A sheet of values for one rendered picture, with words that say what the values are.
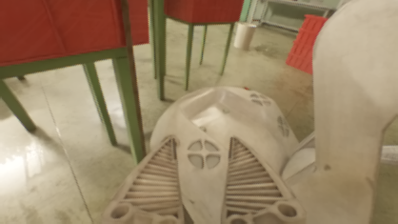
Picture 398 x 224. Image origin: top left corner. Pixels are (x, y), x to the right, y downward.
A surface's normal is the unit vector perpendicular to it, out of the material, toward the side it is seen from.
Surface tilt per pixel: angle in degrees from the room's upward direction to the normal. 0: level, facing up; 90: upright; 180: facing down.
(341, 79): 90
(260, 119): 73
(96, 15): 90
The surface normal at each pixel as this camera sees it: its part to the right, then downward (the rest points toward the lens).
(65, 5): 0.73, 0.47
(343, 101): -0.68, 0.36
